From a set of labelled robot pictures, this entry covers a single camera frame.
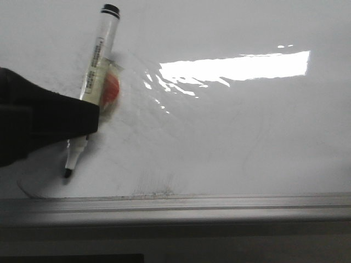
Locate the red round magnet with tape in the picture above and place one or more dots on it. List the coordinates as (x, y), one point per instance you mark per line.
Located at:
(111, 89)

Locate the white black whiteboard marker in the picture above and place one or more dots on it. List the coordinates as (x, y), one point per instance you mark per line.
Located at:
(93, 84)

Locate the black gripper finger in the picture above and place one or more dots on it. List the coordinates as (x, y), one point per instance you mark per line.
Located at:
(33, 117)

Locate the white whiteboard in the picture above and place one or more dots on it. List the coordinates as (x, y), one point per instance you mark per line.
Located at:
(229, 111)

